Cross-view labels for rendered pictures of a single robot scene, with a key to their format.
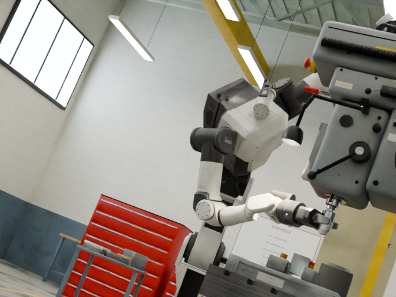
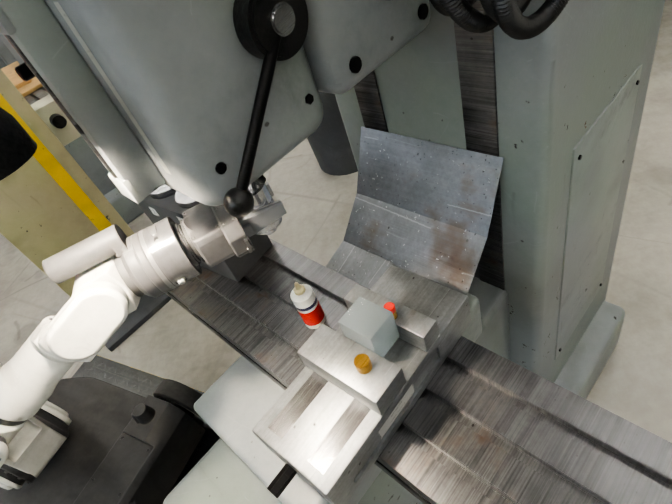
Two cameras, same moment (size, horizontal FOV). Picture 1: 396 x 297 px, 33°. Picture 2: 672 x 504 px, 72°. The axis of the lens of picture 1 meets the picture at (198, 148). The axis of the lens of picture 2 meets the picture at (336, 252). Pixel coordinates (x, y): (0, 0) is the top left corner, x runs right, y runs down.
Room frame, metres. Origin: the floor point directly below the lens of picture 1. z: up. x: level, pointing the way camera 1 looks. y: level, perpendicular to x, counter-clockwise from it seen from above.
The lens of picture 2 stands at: (1.85, -0.09, 1.58)
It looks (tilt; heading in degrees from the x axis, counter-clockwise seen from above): 43 degrees down; 304
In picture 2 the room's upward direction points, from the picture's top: 22 degrees counter-clockwise
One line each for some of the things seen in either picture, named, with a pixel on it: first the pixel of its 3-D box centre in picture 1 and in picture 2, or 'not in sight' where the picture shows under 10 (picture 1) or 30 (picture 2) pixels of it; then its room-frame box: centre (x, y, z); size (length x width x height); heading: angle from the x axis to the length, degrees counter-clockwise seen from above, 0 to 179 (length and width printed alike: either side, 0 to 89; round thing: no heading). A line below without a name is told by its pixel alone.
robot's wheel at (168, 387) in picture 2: not in sight; (187, 404); (2.77, -0.45, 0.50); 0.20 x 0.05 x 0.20; 174
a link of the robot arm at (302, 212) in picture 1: (303, 217); (198, 239); (2.28, -0.43, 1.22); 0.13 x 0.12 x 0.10; 134
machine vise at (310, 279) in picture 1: (284, 280); (366, 365); (2.09, -0.40, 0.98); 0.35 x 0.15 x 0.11; 68
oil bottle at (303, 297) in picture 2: not in sight; (306, 302); (2.23, -0.51, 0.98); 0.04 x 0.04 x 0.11
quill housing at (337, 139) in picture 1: (351, 155); (165, 22); (2.21, -0.50, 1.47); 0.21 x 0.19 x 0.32; 156
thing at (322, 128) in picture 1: (317, 152); (83, 104); (2.26, -0.39, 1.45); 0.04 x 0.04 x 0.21; 66
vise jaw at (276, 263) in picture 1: (280, 266); (349, 366); (2.10, -0.38, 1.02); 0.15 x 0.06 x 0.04; 158
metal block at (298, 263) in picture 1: (300, 266); (369, 328); (2.08, -0.43, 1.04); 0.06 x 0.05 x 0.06; 158
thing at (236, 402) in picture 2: not in sight; (342, 366); (2.21, -0.49, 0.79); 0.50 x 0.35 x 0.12; 66
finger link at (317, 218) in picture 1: (321, 218); (264, 218); (2.19, -0.47, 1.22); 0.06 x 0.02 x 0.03; 44
